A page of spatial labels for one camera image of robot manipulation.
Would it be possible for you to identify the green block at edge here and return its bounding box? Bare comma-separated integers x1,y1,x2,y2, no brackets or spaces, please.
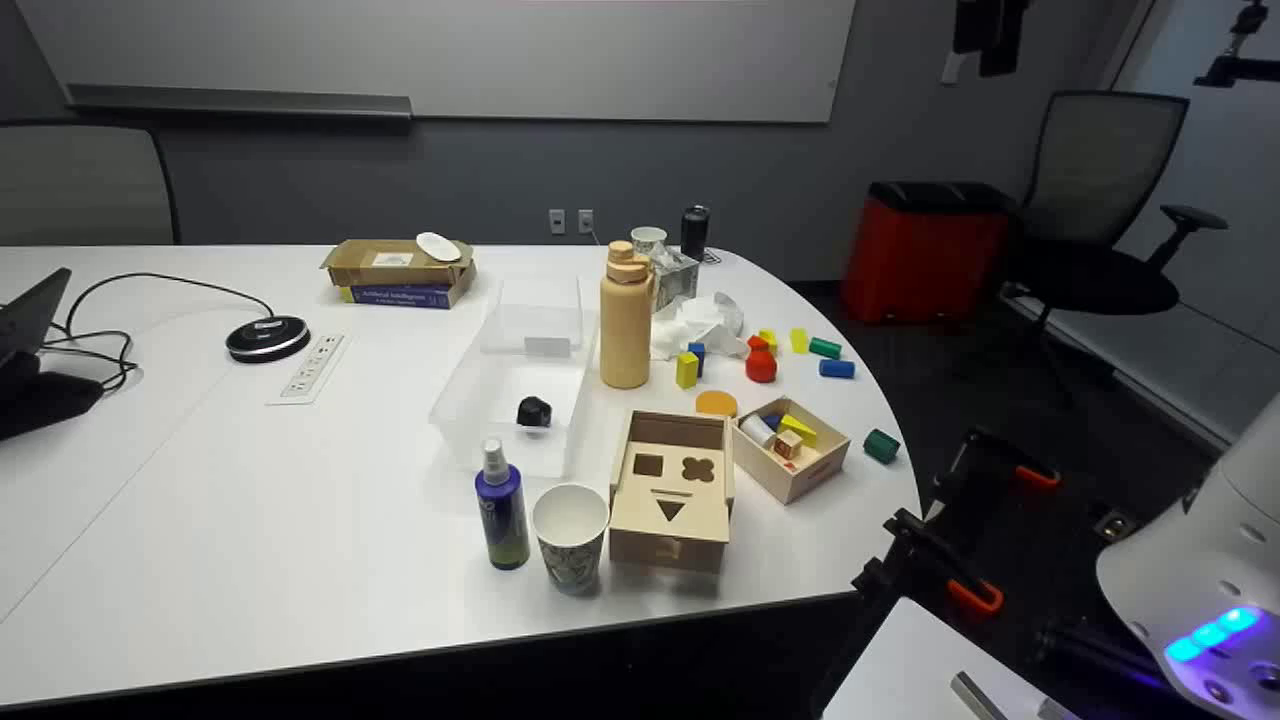
863,428,899,465

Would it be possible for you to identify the yellow block far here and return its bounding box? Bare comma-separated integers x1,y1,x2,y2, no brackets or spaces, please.
787,328,810,353

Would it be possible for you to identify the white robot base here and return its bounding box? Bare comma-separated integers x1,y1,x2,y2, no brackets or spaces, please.
1096,397,1280,720

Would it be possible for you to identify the black cable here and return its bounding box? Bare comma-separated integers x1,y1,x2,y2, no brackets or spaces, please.
41,267,281,397

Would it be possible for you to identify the black clamp with orange handles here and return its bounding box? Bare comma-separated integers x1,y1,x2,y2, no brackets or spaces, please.
851,428,1063,623

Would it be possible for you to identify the black tumbler cup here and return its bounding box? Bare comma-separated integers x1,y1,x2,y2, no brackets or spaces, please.
682,204,711,262

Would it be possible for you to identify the purple spray bottle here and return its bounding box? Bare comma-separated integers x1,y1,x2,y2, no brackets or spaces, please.
473,440,529,567

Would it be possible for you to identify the whiteboard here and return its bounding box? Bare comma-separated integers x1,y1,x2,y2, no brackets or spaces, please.
17,0,856,126

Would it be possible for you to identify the cardboard box with tape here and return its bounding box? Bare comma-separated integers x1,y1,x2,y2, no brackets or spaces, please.
324,234,477,310

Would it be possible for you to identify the white wipe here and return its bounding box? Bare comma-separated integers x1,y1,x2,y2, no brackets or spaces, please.
652,291,746,358

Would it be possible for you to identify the white paper cup far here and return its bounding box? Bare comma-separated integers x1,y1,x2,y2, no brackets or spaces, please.
630,224,670,258

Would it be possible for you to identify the green cylinder block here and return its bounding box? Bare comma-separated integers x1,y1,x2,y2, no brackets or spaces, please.
810,335,843,362

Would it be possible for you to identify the small black object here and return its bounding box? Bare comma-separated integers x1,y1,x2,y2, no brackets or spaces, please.
517,397,553,428

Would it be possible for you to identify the black round puck device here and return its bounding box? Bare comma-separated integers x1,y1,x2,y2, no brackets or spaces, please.
223,316,311,366

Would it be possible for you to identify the red trash bin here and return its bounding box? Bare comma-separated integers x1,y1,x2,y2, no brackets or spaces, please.
841,179,1012,326

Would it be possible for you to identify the grey tissue box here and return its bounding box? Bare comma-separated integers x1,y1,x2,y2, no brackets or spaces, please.
649,250,702,310

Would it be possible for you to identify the wooden shape sorter box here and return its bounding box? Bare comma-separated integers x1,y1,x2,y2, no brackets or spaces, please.
607,412,731,571

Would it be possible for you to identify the clear plastic basket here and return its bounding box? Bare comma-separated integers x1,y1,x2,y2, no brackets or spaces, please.
432,297,583,452

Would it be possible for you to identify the blue cylinder block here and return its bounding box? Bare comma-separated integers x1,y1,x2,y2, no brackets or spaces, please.
822,362,856,379

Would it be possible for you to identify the white power strip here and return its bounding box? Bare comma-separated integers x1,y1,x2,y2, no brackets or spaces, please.
277,334,346,410

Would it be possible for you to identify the black office chair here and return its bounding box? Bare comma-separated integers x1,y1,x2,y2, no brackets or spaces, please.
997,94,1226,404

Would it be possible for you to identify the tan tall bottle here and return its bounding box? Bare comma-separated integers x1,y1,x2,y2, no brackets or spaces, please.
601,242,652,390

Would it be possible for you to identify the yellow block beside bottle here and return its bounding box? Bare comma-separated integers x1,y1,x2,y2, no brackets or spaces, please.
677,353,702,390

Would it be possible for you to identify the orange round disc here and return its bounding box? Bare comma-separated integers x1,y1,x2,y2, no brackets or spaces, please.
696,394,737,417

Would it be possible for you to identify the black laptop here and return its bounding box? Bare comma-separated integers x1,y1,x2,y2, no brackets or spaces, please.
0,267,105,440

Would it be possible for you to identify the patterned paper cup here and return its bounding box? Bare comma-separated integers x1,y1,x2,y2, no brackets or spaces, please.
533,483,607,598

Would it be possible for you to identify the red block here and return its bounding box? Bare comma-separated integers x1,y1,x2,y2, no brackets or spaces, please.
746,335,775,383

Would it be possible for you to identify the small wooden tray box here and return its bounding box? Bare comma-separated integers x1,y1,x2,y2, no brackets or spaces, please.
731,397,847,504

